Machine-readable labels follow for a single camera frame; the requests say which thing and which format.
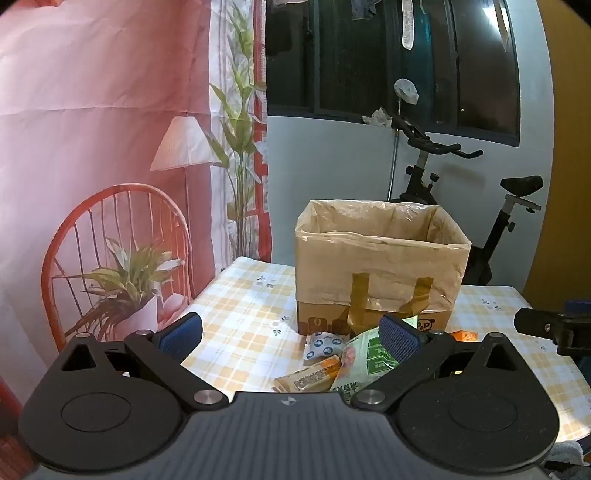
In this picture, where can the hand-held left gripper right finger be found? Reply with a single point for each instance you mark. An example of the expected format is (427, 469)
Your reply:
(397, 334)

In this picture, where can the metal pole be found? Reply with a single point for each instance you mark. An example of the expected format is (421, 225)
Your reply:
(395, 152)

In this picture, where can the dark framed window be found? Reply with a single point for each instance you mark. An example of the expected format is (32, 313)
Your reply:
(332, 55)

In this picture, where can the black exercise bike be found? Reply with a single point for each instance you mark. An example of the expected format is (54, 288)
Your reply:
(485, 258)

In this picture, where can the orange snack packet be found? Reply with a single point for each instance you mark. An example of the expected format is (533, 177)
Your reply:
(464, 336)

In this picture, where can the green snack packet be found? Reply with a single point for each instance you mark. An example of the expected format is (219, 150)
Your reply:
(364, 364)

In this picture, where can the dark hanging garment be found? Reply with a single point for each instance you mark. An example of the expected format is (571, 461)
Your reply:
(362, 9)

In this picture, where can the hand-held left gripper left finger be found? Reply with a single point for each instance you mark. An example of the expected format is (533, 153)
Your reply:
(182, 334)

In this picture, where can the white plastic bag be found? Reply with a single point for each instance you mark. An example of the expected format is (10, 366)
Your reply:
(407, 90)

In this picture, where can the sliced bread packet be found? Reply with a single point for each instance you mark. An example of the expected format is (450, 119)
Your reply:
(304, 378)

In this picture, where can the blue and white patterned packet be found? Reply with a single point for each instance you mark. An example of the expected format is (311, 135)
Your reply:
(323, 346)

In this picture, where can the white hanging strip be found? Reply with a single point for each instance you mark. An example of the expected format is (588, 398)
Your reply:
(407, 27)

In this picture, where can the crumpled white cloth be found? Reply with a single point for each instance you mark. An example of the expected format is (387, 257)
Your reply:
(377, 117)

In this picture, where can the white towel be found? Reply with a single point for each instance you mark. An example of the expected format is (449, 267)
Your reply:
(565, 452)

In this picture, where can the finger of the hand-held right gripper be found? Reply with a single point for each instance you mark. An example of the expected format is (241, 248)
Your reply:
(535, 322)
(579, 308)

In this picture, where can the printed pink wall backdrop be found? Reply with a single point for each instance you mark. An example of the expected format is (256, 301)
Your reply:
(92, 115)

